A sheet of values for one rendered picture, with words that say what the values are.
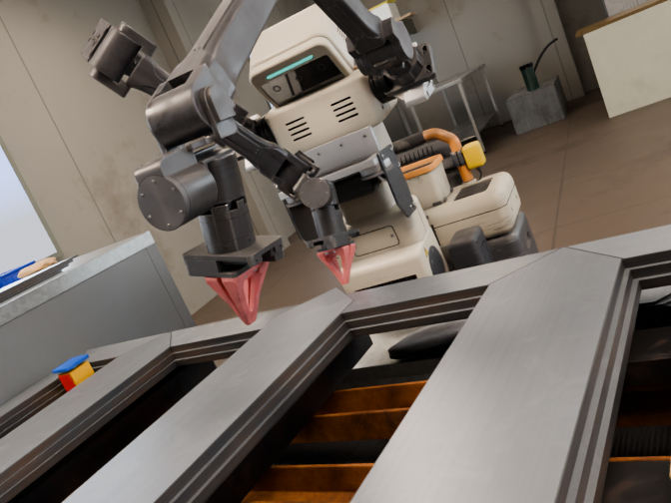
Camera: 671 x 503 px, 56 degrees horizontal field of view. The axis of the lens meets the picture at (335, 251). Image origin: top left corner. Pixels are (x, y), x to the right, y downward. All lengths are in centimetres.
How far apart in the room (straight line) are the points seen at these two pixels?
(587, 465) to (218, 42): 57
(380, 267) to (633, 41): 561
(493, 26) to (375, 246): 812
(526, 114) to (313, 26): 660
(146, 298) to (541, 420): 148
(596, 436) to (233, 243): 41
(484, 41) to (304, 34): 818
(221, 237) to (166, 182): 11
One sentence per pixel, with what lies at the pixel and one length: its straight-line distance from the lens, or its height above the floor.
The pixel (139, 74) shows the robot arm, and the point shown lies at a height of 135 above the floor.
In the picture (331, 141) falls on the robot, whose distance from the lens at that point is 146.
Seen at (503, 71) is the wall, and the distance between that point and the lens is 954.
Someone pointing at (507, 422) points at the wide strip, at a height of 85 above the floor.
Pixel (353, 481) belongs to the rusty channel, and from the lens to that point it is 92.
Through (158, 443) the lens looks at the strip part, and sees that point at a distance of 92.
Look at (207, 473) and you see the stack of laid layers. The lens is 81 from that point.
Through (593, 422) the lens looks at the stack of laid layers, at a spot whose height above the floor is 84.
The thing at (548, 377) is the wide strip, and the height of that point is 85.
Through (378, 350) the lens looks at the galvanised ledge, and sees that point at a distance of 132.
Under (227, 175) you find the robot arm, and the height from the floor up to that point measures 115.
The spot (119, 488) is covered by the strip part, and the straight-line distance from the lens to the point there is 86.
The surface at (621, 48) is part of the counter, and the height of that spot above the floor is 60.
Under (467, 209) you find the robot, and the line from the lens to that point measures 171.
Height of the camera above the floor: 117
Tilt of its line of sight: 12 degrees down
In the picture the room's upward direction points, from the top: 23 degrees counter-clockwise
